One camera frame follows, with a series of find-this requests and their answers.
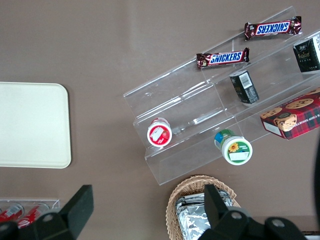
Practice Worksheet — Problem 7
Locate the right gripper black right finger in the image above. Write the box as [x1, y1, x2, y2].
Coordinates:
[199, 184, 307, 240]

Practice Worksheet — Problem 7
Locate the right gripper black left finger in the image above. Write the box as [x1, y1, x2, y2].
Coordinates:
[0, 184, 95, 240]

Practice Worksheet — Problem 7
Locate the light wicker basket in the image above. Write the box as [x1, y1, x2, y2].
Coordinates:
[165, 174, 242, 240]

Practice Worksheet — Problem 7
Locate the cream rectangular plastic tray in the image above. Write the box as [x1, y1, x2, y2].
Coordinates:
[0, 81, 72, 169]

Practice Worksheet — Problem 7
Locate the clear acrylic bottle rack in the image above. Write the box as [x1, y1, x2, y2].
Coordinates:
[0, 198, 62, 227]

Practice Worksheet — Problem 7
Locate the foil wrapped pack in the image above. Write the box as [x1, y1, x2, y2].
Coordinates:
[174, 189, 238, 215]
[177, 205, 214, 240]

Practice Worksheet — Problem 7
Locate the red cola bottle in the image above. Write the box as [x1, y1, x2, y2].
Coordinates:
[16, 203, 50, 230]
[0, 203, 25, 224]

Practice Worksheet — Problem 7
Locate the green lid sunflower cup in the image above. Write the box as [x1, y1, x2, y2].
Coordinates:
[213, 128, 253, 166]

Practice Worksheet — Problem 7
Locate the red lid strawberry yogurt cup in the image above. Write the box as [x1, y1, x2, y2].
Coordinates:
[146, 117, 173, 148]

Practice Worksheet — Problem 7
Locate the clear acrylic stepped shelf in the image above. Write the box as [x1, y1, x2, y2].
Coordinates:
[122, 6, 320, 186]

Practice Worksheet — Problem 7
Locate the red tartan cookie box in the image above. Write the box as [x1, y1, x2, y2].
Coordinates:
[259, 87, 320, 141]

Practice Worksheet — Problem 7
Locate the small black barcode carton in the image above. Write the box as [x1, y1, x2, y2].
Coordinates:
[229, 70, 260, 105]

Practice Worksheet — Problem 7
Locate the Snickers chocolate bar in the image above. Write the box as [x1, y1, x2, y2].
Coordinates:
[195, 47, 251, 70]
[244, 15, 303, 41]

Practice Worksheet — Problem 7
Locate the black and white carton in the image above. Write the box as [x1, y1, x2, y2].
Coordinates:
[292, 36, 320, 74]

